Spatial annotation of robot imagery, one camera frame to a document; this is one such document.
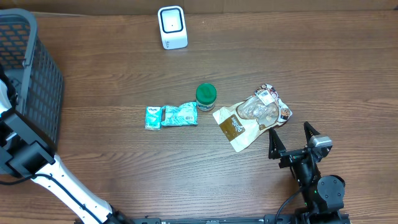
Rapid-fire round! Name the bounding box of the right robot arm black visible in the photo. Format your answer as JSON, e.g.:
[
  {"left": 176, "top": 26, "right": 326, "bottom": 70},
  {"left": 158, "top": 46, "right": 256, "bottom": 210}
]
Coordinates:
[{"left": 264, "top": 121, "right": 350, "bottom": 224}]

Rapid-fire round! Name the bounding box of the green lid jar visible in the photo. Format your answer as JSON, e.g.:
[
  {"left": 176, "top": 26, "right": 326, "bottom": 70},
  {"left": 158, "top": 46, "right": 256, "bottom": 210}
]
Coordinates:
[{"left": 195, "top": 83, "right": 217, "bottom": 111}]

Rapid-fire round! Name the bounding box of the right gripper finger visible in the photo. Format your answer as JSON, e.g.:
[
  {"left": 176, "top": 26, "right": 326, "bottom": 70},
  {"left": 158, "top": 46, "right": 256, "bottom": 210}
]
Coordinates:
[
  {"left": 303, "top": 121, "right": 320, "bottom": 145},
  {"left": 269, "top": 128, "right": 286, "bottom": 159}
]

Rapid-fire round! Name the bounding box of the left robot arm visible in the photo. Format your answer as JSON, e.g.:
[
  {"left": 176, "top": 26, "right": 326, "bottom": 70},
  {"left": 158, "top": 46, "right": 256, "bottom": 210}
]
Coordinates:
[{"left": 1, "top": 69, "right": 132, "bottom": 223}]

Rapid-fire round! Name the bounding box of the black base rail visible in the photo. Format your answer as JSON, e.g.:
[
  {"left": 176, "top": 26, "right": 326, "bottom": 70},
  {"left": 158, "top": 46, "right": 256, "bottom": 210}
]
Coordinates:
[{"left": 74, "top": 213, "right": 352, "bottom": 224}]

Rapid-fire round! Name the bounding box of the grey plastic shopping basket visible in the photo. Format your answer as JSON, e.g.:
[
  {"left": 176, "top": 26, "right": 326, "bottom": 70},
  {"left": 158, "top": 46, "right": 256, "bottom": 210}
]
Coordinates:
[{"left": 0, "top": 8, "right": 65, "bottom": 175}]

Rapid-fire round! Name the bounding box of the teal packet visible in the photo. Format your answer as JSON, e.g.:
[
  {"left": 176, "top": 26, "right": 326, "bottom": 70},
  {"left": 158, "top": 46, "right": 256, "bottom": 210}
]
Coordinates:
[{"left": 161, "top": 102, "right": 198, "bottom": 126}]

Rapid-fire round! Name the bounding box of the teal tissue pack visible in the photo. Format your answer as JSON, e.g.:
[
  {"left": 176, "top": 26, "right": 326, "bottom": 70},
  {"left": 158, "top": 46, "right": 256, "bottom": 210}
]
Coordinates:
[{"left": 144, "top": 106, "right": 162, "bottom": 130}]

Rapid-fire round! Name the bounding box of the white barcode scanner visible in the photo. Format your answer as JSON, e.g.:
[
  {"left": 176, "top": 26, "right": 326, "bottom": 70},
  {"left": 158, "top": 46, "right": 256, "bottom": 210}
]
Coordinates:
[{"left": 157, "top": 6, "right": 188, "bottom": 50}]

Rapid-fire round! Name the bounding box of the brown white snack bag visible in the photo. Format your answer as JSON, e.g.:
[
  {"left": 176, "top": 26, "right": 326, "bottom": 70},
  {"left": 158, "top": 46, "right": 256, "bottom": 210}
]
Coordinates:
[{"left": 213, "top": 83, "right": 293, "bottom": 152}]

